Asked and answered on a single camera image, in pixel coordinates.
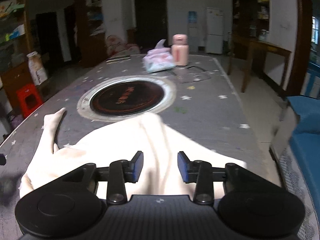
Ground blue sofa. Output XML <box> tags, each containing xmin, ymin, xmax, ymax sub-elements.
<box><xmin>269</xmin><ymin>96</ymin><xmax>319</xmax><ymax>210</ymax></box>

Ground dark wooden side table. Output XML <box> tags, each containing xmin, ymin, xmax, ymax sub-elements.
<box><xmin>227</xmin><ymin>34</ymin><xmax>291</xmax><ymax>95</ymax></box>

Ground round black induction cooktop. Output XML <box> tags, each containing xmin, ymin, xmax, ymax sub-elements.
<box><xmin>76</xmin><ymin>75</ymin><xmax>177</xmax><ymax>122</ymax></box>

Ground cream white garment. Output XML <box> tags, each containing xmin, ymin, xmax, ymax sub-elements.
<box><xmin>18</xmin><ymin>107</ymin><xmax>249</xmax><ymax>199</ymax></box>

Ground soft tissue pack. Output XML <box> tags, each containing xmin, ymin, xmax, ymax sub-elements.
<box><xmin>143</xmin><ymin>39</ymin><xmax>176</xmax><ymax>73</ymax></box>

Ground dark wooden shelf cabinet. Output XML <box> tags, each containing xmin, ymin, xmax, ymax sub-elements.
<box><xmin>76</xmin><ymin>0</ymin><xmax>107</xmax><ymax>68</ymax></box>

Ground dark wooden door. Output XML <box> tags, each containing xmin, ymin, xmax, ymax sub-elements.
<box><xmin>134</xmin><ymin>0</ymin><xmax>168</xmax><ymax>51</ymax></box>

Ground pink thermos bottle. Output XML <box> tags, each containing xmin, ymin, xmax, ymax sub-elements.
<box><xmin>171</xmin><ymin>34</ymin><xmax>189</xmax><ymax>66</ymax></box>

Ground white refrigerator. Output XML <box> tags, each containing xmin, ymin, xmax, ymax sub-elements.
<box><xmin>206</xmin><ymin>8</ymin><xmax>224</xmax><ymax>54</ymax></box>

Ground clear glasses on table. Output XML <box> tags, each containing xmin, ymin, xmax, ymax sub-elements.
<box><xmin>171</xmin><ymin>66</ymin><xmax>211</xmax><ymax>83</ymax></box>

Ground water dispenser with blue bottle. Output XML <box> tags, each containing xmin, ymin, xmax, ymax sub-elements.
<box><xmin>188</xmin><ymin>11</ymin><xmax>199</xmax><ymax>52</ymax></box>

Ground red plastic stool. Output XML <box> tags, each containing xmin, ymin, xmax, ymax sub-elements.
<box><xmin>16</xmin><ymin>83</ymin><xmax>43</xmax><ymax>118</ymax></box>

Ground tall dark display cabinet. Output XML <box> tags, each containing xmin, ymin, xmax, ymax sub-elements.
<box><xmin>232</xmin><ymin>0</ymin><xmax>270</xmax><ymax>37</ymax></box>

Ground white paper sack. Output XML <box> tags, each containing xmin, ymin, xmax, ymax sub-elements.
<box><xmin>27</xmin><ymin>51</ymin><xmax>48</xmax><ymax>86</ymax></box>

